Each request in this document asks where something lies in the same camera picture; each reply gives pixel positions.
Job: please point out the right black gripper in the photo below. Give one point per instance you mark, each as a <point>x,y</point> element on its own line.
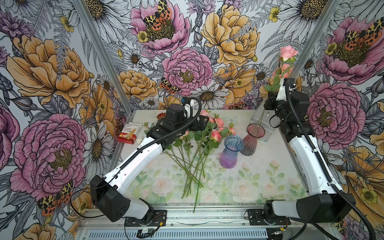
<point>268,105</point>

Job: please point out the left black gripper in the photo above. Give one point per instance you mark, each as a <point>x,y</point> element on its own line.
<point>202,125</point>

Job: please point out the dark pink glass vase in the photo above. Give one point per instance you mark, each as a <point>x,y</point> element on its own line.
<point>250,141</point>

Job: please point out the blue purple glass vase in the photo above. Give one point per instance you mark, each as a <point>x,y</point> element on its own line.
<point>229,156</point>

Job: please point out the pink rose stem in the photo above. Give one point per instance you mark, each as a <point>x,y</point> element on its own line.
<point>274,83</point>

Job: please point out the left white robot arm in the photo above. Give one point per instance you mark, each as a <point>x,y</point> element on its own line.
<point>109,193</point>

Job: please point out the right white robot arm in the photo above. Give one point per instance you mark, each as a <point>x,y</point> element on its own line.
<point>326,201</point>

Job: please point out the pink rose bunch on table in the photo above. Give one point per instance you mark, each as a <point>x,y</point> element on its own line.
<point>193,150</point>

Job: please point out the dark red flower stem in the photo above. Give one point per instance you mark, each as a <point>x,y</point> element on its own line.
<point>161,116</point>

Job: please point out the red white snack box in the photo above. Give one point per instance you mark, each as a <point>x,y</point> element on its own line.
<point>129,133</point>

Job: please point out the white vent grille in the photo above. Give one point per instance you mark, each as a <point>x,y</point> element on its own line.
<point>182,234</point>

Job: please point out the aluminium front rail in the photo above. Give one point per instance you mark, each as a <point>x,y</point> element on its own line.
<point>184,216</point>

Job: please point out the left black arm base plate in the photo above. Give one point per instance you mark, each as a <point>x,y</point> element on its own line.
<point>154,218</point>

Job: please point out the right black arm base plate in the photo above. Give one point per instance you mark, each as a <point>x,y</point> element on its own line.
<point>259,217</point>

